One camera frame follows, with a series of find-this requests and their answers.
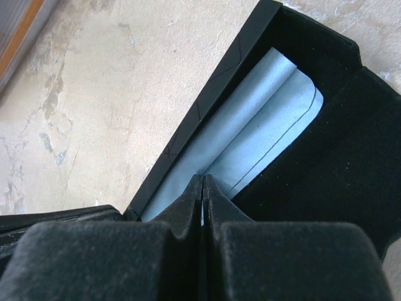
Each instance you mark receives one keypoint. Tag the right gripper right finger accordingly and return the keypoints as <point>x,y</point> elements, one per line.
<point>259,260</point>

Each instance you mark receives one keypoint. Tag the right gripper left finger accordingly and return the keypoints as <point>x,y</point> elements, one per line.
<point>111,260</point>

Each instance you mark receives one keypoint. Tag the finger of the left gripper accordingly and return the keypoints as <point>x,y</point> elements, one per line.
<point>13,227</point>

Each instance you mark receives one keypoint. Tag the black glasses case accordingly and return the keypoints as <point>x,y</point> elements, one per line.
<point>344,166</point>

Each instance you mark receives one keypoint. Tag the light blue cleaning cloth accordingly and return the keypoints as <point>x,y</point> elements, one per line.
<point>267,111</point>

